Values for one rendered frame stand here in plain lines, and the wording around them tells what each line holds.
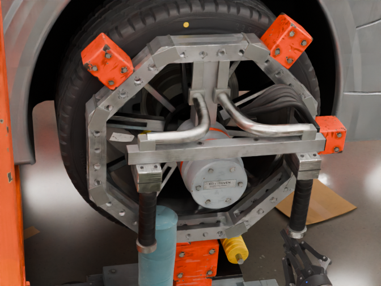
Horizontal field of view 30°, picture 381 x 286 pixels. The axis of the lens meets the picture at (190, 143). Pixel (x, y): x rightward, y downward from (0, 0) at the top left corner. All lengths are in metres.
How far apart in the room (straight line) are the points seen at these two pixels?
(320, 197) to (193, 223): 1.31
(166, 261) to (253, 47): 0.53
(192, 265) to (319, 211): 1.21
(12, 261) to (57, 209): 1.61
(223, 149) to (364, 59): 0.58
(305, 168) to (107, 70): 0.47
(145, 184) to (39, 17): 0.47
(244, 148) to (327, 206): 1.59
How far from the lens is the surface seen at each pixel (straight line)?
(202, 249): 1.84
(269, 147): 1.48
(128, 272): 2.27
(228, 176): 1.55
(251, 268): 2.67
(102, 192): 1.69
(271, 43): 1.61
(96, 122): 1.58
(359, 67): 1.90
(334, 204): 3.06
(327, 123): 1.79
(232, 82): 1.91
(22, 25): 1.64
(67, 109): 1.66
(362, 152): 3.47
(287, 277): 1.72
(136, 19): 1.60
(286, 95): 1.54
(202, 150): 1.44
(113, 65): 1.53
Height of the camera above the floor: 1.72
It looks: 31 degrees down
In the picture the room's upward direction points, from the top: 4 degrees clockwise
